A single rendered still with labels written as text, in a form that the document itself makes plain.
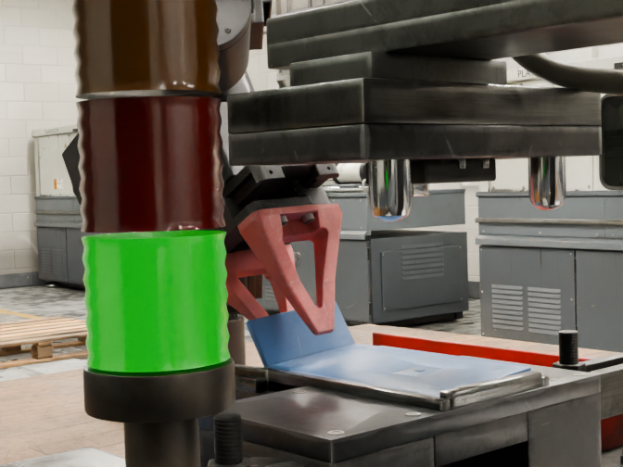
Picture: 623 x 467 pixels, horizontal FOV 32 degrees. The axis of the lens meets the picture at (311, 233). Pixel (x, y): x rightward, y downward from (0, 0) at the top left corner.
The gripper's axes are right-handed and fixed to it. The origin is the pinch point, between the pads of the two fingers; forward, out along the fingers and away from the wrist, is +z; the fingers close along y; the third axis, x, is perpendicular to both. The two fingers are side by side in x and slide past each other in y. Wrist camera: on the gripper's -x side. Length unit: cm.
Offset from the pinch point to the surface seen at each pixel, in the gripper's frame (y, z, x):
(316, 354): -0.2, 1.5, 0.5
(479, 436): 11.3, 10.3, -1.8
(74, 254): -859, -384, 505
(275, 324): -0.5, -0.9, -1.4
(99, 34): 28.8, 0.1, -27.8
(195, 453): 23.8, 9.8, -26.0
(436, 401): 11.7, 8.2, -4.1
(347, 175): -474, -253, 511
